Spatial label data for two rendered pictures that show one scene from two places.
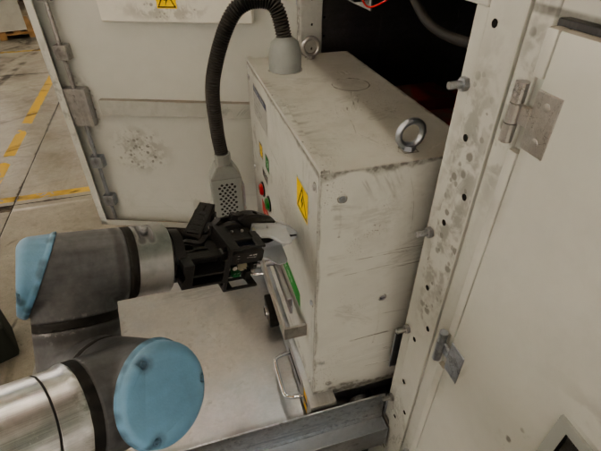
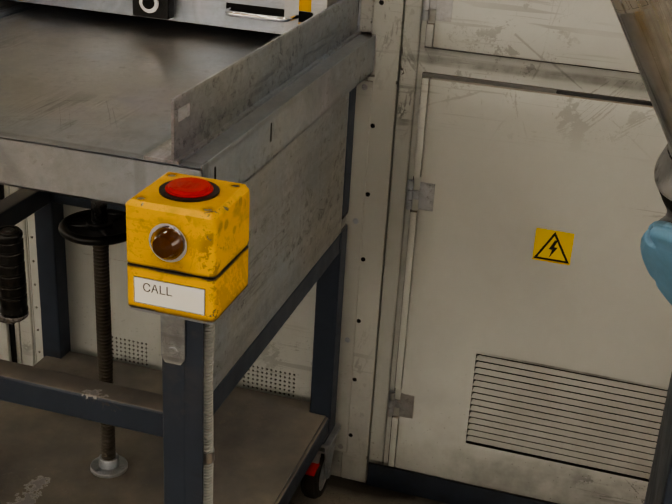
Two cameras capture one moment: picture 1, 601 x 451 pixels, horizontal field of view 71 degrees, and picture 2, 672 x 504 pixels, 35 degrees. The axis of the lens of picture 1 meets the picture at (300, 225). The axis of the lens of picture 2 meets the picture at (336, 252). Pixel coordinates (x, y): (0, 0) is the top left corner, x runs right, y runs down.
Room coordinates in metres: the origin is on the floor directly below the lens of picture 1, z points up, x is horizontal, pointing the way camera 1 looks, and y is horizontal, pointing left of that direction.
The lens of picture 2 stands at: (-0.44, 1.28, 1.22)
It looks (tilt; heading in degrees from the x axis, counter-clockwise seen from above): 24 degrees down; 302
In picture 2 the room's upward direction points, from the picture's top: 3 degrees clockwise
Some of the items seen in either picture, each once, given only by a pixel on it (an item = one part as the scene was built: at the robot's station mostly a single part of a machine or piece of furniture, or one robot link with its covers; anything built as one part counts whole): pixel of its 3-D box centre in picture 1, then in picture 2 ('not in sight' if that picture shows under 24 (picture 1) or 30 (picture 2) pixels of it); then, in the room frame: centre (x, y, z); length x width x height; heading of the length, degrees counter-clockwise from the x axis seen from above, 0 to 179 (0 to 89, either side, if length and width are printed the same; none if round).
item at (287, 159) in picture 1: (275, 220); not in sight; (0.67, 0.05, 1.15); 0.48 x 0.01 x 0.48; 16
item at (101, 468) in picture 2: not in sight; (108, 461); (0.61, 0.24, 0.18); 0.06 x 0.06 x 0.02
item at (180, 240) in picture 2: not in sight; (165, 245); (0.09, 0.69, 0.87); 0.03 x 0.01 x 0.03; 16
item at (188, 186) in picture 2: not in sight; (189, 193); (0.10, 0.64, 0.90); 0.04 x 0.04 x 0.02
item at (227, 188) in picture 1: (228, 195); not in sight; (0.85, 0.17, 1.09); 0.08 x 0.05 x 0.17; 106
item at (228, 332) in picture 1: (195, 348); (94, 77); (0.61, 0.24, 0.82); 0.68 x 0.62 x 0.06; 106
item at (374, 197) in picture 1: (395, 199); not in sight; (0.74, -0.20, 1.15); 0.51 x 0.50 x 0.48; 106
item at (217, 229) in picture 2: not in sight; (189, 245); (0.10, 0.65, 0.85); 0.08 x 0.08 x 0.10; 16
